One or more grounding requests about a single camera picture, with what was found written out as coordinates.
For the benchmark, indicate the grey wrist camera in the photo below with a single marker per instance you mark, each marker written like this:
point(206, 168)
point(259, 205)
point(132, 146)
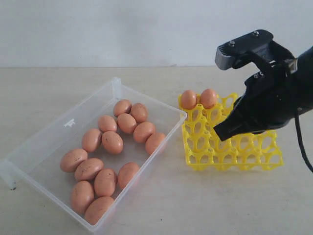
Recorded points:
point(256, 47)

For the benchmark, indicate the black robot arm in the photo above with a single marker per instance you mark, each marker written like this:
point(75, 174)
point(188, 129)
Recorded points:
point(302, 71)

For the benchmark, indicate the clear plastic storage box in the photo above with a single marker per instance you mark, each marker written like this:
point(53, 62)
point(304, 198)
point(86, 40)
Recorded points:
point(37, 159)

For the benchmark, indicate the yellow plastic egg tray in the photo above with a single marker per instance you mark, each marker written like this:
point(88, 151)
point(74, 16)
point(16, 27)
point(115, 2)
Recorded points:
point(203, 148)

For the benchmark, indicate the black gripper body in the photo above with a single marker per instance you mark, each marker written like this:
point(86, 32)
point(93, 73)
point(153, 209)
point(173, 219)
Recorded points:
point(269, 102)

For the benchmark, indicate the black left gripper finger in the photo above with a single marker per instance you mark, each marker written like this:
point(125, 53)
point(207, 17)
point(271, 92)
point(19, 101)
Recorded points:
point(241, 120)

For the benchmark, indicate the brown egg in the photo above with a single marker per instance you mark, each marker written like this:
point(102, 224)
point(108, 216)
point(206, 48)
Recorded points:
point(154, 141)
point(208, 98)
point(126, 123)
point(126, 173)
point(91, 140)
point(143, 131)
point(188, 99)
point(139, 112)
point(122, 106)
point(82, 195)
point(107, 123)
point(88, 169)
point(70, 161)
point(97, 209)
point(112, 142)
point(105, 182)

